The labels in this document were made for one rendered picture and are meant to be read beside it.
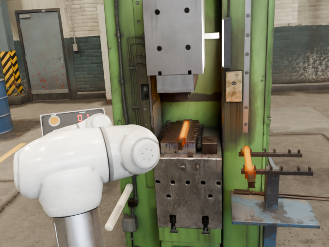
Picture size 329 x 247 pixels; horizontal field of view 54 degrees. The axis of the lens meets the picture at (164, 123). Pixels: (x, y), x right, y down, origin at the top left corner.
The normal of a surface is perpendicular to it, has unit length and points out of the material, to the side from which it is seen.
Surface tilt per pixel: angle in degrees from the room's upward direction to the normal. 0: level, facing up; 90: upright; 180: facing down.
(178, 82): 90
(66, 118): 60
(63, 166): 73
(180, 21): 90
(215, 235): 90
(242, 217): 0
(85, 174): 80
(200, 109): 90
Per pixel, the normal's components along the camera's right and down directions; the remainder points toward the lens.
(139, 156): 0.57, 0.02
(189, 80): -0.15, 0.29
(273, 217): -0.05, -0.96
